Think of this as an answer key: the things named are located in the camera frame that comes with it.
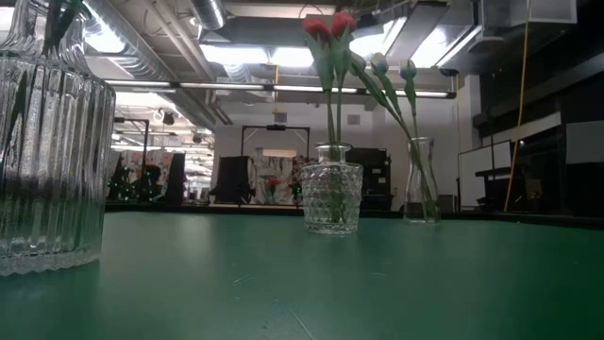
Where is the green table mat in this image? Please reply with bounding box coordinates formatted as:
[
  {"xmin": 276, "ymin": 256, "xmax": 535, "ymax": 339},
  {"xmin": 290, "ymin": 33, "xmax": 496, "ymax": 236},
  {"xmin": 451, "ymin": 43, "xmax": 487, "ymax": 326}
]
[{"xmin": 0, "ymin": 210, "xmax": 604, "ymax": 340}]

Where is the diamond pattern glass vase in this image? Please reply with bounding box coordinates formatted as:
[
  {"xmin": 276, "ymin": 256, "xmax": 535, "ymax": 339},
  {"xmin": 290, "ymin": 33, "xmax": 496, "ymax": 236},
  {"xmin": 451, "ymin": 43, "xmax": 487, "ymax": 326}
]
[{"xmin": 299, "ymin": 141, "xmax": 365, "ymax": 236}]

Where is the background robot workstation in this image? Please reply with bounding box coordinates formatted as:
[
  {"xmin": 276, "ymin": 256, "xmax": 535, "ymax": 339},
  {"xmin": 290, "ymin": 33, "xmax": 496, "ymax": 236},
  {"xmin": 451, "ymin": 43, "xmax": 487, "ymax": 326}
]
[{"xmin": 104, "ymin": 116, "xmax": 188, "ymax": 205}]

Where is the black standing panel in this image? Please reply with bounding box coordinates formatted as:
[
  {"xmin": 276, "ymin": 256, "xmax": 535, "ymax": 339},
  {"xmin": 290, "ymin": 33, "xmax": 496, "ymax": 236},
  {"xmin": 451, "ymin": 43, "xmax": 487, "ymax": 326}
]
[{"xmin": 214, "ymin": 155, "xmax": 250, "ymax": 204}]

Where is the ribbed clear glass vase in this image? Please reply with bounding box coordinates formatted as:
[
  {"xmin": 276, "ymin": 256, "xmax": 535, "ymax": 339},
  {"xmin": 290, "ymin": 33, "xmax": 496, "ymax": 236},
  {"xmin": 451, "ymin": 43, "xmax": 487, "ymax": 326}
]
[{"xmin": 0, "ymin": 0, "xmax": 117, "ymax": 278}]

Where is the whiteboard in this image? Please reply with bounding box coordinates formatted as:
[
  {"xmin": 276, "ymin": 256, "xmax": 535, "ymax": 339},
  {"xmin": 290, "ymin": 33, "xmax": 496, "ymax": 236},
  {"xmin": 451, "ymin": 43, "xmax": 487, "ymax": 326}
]
[{"xmin": 457, "ymin": 140, "xmax": 513, "ymax": 209}]

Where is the slim smooth glass vase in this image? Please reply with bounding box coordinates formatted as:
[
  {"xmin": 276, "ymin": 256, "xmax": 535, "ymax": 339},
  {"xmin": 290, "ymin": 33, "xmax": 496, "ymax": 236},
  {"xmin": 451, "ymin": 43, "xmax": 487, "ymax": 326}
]
[{"xmin": 403, "ymin": 136, "xmax": 443, "ymax": 224}]

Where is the black gantry frame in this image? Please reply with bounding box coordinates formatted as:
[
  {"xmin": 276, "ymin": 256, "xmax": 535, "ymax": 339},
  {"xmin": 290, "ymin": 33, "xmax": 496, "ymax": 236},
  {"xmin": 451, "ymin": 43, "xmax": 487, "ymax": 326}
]
[{"xmin": 240, "ymin": 124, "xmax": 311, "ymax": 160}]

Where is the red tulip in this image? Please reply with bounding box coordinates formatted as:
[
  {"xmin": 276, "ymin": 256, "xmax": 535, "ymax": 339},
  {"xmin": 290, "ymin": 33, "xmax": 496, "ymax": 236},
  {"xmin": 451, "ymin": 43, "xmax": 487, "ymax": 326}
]
[
  {"xmin": 329, "ymin": 9, "xmax": 360, "ymax": 223},
  {"xmin": 301, "ymin": 16, "xmax": 339, "ymax": 223}
]

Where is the ceiling light strip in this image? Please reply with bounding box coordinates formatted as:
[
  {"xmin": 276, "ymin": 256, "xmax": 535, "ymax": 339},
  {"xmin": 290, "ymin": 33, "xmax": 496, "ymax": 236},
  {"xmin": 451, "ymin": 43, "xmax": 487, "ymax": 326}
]
[{"xmin": 103, "ymin": 78, "xmax": 457, "ymax": 99}]

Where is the yellow cable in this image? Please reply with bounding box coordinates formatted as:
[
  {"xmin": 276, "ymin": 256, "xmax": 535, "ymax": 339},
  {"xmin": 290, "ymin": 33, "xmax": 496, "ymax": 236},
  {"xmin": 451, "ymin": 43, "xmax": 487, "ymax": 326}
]
[{"xmin": 503, "ymin": 0, "xmax": 533, "ymax": 213}]

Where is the small silver air duct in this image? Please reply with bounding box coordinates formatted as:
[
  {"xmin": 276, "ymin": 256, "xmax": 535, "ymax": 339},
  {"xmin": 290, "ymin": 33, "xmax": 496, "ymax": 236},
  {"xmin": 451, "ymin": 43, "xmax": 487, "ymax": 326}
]
[{"xmin": 188, "ymin": 0, "xmax": 228, "ymax": 30}]

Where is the black cabinet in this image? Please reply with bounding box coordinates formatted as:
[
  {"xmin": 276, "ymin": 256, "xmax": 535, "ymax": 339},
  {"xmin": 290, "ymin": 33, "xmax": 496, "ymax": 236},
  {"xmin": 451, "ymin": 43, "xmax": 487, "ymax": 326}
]
[{"xmin": 344, "ymin": 146, "xmax": 393, "ymax": 210}]

